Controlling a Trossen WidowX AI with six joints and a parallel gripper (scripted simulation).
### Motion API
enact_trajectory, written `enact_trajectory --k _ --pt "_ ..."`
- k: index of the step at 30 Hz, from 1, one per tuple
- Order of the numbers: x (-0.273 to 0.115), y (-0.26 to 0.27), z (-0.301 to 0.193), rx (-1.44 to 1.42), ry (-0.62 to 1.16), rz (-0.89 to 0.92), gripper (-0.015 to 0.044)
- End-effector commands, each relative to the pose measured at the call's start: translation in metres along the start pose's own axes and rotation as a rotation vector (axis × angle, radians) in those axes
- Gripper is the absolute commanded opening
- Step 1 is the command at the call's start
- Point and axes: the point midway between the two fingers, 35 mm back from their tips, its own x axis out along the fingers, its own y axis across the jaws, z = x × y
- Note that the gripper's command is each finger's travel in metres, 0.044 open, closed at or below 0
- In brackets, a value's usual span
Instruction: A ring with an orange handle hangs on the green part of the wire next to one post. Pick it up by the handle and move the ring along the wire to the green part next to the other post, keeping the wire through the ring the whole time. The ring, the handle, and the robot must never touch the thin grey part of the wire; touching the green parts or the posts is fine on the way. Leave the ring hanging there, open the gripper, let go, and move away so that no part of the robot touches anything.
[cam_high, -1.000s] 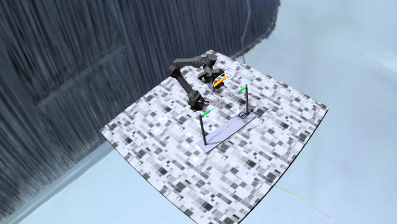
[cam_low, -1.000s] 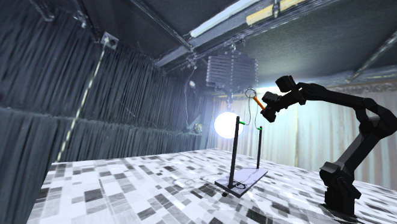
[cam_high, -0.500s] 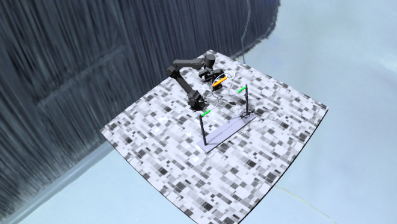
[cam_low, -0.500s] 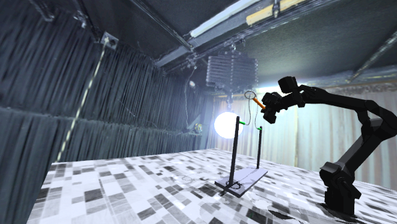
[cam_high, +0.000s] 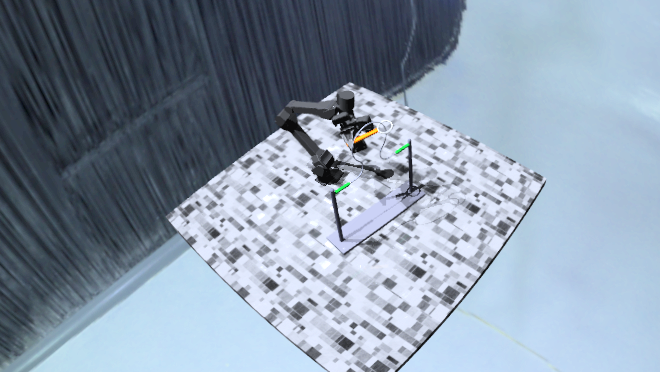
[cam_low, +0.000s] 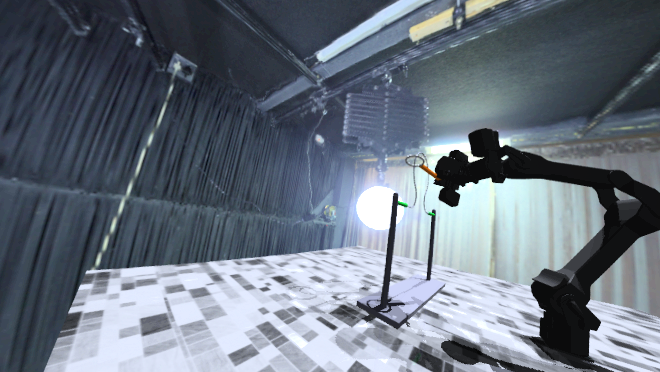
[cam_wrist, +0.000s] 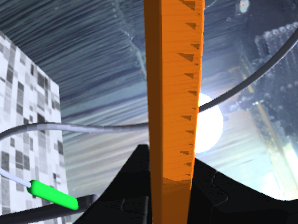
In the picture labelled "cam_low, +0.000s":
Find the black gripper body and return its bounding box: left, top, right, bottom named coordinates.
left=438, top=150, right=479, bottom=207

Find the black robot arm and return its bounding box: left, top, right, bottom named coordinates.
left=468, top=128, right=660, bottom=362

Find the orange handle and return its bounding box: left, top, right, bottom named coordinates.
left=405, top=155, right=441, bottom=180

